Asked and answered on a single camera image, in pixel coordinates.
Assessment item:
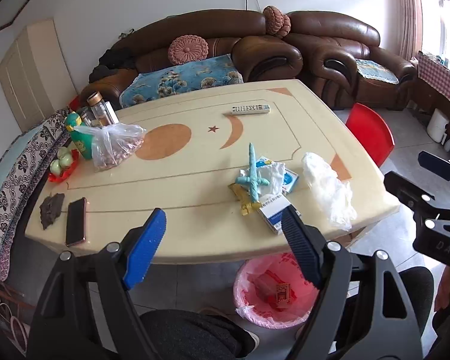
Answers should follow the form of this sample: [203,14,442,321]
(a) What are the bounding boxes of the pink-lined trash bin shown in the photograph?
[233,253,319,330]

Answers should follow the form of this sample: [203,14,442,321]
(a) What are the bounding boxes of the person's right hand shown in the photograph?
[434,267,450,311]

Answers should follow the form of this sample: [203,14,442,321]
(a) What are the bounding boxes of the white appliance on floor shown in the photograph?
[427,108,450,143]

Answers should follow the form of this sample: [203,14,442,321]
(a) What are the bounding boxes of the clear crumpled plastic bag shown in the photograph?
[301,152,358,232]

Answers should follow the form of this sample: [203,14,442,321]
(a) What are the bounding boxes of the red plastic stool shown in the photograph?
[345,103,395,167]

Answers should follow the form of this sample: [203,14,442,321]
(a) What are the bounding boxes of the pink-cased smartphone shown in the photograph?
[65,197,88,247]

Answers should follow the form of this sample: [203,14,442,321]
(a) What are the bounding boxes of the checkered cloth side table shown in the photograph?
[411,51,450,135]

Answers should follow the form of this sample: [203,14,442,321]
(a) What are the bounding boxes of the white crumpled tissue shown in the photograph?
[235,159,285,201]

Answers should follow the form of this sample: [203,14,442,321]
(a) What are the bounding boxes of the yellow snack wrapper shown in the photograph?
[228,183,262,216]

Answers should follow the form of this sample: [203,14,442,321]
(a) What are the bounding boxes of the dark crumpled cloth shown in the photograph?
[40,193,65,230]

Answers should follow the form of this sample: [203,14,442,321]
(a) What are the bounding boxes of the clear bag of peanuts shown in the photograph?
[72,123,146,171]

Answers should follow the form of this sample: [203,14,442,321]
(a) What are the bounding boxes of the red tray with fruit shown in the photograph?
[48,146,80,183]

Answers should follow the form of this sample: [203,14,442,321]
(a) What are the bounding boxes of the brown leather armchair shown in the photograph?
[285,10,416,111]

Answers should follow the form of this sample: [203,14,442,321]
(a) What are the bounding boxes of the patterned floral cloth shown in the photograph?
[0,108,71,281]

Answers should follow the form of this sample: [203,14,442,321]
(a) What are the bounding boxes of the white remote control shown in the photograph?
[224,104,271,116]

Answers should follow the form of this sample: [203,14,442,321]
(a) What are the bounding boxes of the glass jar gold lid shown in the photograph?
[87,92,119,127]

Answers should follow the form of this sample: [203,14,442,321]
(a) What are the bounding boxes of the brown leather sofa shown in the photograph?
[79,9,303,111]

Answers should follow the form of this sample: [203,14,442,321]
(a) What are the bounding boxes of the blue floral cushion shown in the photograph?
[119,55,244,108]

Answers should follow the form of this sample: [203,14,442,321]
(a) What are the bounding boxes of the cream cabinet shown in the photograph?
[0,19,78,133]

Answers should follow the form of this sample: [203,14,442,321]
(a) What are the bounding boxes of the pink knotted pillow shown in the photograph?
[262,6,292,39]

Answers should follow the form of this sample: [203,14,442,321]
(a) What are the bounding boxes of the pink round pillow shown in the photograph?
[167,35,209,65]

